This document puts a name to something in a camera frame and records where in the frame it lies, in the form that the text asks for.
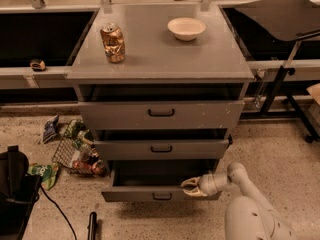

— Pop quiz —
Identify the black cable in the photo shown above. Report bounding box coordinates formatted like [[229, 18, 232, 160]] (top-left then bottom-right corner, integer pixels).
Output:
[[39, 184, 79, 240]]

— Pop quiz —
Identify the grey drawer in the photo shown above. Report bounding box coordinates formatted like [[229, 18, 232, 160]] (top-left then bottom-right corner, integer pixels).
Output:
[[78, 101, 244, 130], [95, 139, 229, 160], [102, 159, 218, 202]]

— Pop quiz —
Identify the crushed gold soda can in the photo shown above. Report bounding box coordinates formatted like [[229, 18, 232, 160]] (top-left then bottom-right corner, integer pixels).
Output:
[[100, 22, 125, 63]]

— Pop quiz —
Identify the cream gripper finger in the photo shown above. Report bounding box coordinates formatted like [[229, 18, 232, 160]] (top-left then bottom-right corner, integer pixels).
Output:
[[181, 177, 199, 187], [183, 187, 207, 197]]

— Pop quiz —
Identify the grey top drawer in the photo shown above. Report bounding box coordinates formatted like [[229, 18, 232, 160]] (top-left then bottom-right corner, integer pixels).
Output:
[[78, 101, 244, 130]]

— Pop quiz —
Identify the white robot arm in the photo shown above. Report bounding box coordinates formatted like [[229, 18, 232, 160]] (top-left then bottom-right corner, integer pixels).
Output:
[[181, 162, 298, 240]]

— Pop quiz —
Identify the grey bottom drawer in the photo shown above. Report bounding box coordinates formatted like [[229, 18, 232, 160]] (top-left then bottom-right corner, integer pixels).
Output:
[[102, 159, 218, 202]]

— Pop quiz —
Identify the black stand with tray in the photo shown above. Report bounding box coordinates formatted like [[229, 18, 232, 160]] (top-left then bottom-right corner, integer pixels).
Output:
[[227, 0, 320, 143]]

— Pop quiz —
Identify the green snack bag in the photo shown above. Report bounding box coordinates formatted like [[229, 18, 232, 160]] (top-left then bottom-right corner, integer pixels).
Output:
[[28, 163, 59, 190]]

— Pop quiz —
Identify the grey middle drawer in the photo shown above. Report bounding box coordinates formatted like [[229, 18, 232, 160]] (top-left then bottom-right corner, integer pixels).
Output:
[[95, 139, 229, 160]]

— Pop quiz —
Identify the white bowl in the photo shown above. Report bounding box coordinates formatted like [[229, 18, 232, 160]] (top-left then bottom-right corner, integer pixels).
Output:
[[167, 17, 206, 41]]

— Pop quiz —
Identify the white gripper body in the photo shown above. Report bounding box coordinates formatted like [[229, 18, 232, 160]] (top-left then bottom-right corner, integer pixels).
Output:
[[198, 174, 218, 196]]

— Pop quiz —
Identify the wire basket with snacks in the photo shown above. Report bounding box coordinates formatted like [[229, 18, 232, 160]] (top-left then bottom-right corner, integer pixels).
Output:
[[52, 119, 107, 176]]

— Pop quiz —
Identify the blue snack bag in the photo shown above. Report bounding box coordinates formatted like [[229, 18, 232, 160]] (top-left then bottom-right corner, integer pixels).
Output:
[[42, 115, 59, 143]]

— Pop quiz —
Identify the grey drawer cabinet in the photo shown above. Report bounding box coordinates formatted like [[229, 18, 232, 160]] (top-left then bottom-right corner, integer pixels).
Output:
[[65, 2, 256, 188]]

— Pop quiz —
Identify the yellow tape measure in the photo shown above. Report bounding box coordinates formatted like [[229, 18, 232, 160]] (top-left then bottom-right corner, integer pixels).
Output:
[[30, 59, 46, 71]]

